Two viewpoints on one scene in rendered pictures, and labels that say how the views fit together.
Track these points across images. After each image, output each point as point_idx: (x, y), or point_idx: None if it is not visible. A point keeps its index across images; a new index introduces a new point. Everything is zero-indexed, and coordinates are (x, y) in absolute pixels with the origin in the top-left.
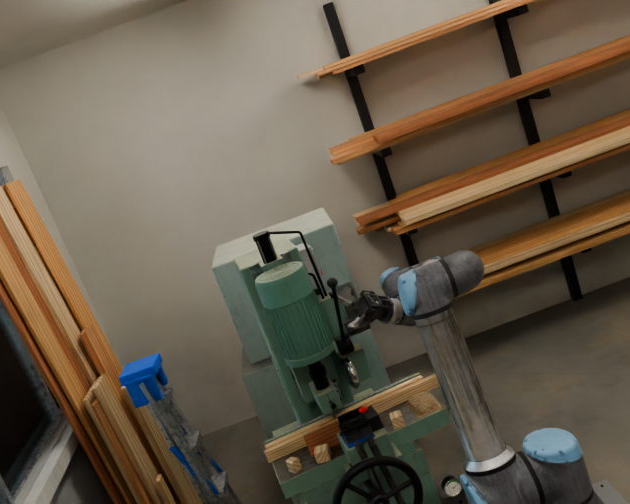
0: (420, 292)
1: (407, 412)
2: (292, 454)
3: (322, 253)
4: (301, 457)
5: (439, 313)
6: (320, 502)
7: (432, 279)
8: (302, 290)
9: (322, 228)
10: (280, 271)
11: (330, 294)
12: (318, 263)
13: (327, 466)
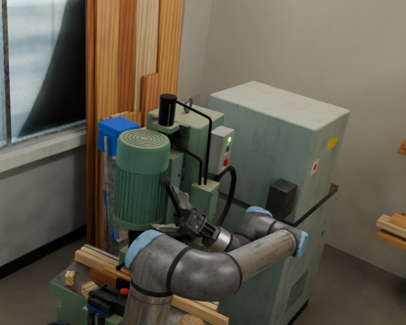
0: (137, 260)
1: (172, 322)
2: (89, 269)
3: (292, 146)
4: (87, 277)
5: (140, 293)
6: (69, 317)
7: (154, 260)
8: (140, 167)
9: (304, 128)
10: (145, 138)
11: (173, 188)
12: (284, 151)
13: (84, 301)
